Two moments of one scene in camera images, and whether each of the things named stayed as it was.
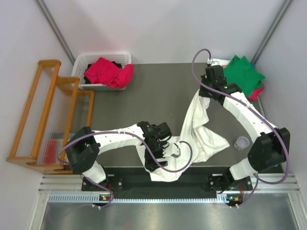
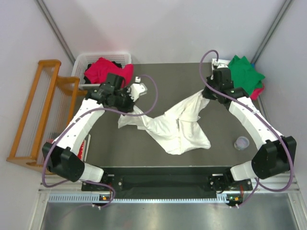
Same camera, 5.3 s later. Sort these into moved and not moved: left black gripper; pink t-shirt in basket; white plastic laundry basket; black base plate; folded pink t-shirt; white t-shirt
Moved: white t-shirt; left black gripper
Not moved: pink t-shirt in basket; folded pink t-shirt; white plastic laundry basket; black base plate
